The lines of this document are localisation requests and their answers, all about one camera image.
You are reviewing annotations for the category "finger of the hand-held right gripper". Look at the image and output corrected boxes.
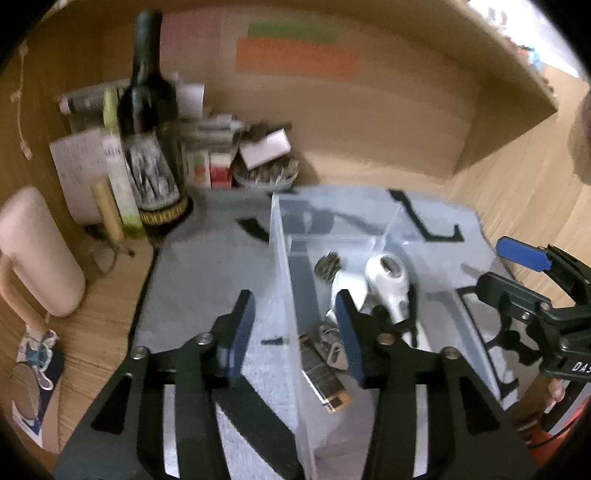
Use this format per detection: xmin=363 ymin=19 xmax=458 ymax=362
xmin=475 ymin=272 xmax=552 ymax=324
xmin=498 ymin=237 xmax=591 ymax=301

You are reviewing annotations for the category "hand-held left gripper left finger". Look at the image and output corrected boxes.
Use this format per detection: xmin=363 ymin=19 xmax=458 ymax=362
xmin=53 ymin=289 xmax=257 ymax=480

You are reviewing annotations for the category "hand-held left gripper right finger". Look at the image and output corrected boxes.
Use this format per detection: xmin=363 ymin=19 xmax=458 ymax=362
xmin=333 ymin=288 xmax=539 ymax=480

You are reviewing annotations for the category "metal clip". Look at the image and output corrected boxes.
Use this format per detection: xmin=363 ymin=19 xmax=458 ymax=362
xmin=318 ymin=323 xmax=352 ymax=370

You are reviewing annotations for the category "silver harmonica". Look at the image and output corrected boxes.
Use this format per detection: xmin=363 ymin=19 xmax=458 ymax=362
xmin=298 ymin=335 xmax=352 ymax=414

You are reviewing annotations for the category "small white plastic gadget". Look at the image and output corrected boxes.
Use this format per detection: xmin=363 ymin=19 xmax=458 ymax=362
xmin=325 ymin=270 xmax=370 ymax=324

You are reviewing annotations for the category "clear plastic storage box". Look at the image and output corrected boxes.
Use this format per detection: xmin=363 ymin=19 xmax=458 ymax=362
xmin=269 ymin=191 xmax=520 ymax=480

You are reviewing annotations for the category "white handheld massager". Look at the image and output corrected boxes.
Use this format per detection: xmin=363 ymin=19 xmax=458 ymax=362
xmin=365 ymin=253 xmax=432 ymax=352

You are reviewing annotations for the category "person's right forearm orange sleeve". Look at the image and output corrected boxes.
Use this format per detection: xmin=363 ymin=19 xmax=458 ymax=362
xmin=526 ymin=406 xmax=583 ymax=467

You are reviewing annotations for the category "person's right hand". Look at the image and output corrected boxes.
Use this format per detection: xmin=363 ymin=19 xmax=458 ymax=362
xmin=545 ymin=379 xmax=567 ymax=408

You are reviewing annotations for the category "small metal gear piece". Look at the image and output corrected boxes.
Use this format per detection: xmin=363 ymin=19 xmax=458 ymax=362
xmin=315 ymin=251 xmax=343 ymax=283

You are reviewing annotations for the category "grey felt mat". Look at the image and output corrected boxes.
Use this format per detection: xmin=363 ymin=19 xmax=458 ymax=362
xmin=131 ymin=185 xmax=522 ymax=480

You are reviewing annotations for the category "white bowl of beads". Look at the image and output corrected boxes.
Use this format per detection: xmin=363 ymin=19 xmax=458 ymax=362
xmin=232 ymin=159 xmax=301 ymax=191

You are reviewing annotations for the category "small glass cup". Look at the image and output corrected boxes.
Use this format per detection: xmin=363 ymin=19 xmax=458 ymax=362
xmin=88 ymin=240 xmax=121 ymax=274

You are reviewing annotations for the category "wooden shelf panel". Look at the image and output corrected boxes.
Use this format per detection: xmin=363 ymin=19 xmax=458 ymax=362
xmin=452 ymin=0 xmax=559 ymax=176

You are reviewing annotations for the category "small red white box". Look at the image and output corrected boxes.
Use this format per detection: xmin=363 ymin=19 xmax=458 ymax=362
xmin=209 ymin=152 xmax=232 ymax=189

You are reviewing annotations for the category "card with fruit stickers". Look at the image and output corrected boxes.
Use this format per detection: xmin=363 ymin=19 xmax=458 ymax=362
xmin=185 ymin=151 xmax=211 ymax=188

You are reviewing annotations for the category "beige cylinder roll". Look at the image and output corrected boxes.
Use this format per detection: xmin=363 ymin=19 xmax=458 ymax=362
xmin=90 ymin=181 xmax=126 ymax=245

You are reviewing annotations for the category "tall green white box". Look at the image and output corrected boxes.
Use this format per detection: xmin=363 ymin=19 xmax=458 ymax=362
xmin=100 ymin=88 xmax=145 ymax=238

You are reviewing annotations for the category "white blank card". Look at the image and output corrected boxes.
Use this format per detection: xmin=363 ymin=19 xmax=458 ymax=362
xmin=239 ymin=129 xmax=293 ymax=169

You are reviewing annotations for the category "stack of books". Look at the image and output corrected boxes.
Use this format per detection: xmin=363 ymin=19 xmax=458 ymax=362
xmin=180 ymin=115 xmax=245 ymax=153

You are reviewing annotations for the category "cartoon sticker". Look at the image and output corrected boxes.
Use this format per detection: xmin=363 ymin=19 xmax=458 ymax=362
xmin=17 ymin=329 xmax=60 ymax=393

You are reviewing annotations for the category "beige smooth cushion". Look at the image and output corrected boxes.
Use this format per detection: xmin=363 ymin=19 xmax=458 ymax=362
xmin=0 ymin=186 xmax=87 ymax=333

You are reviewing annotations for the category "handwritten paper note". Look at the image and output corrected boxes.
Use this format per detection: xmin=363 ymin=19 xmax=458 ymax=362
xmin=49 ymin=128 xmax=116 ymax=227

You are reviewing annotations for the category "dark wine bottle elephant label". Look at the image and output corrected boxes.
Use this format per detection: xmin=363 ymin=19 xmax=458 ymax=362
xmin=116 ymin=9 xmax=190 ymax=227

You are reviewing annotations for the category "white paper sheet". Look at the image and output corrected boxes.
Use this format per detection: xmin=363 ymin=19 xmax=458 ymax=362
xmin=175 ymin=83 xmax=205 ymax=118

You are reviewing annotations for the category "orange paper on wall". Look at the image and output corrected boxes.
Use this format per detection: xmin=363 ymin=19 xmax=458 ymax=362
xmin=235 ymin=38 xmax=361 ymax=80

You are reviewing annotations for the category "green paper on wall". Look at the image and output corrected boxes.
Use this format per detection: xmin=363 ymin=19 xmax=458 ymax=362
xmin=247 ymin=23 xmax=340 ymax=44

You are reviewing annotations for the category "hanging cord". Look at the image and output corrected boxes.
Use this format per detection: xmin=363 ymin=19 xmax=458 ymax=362
xmin=10 ymin=41 xmax=34 ymax=161

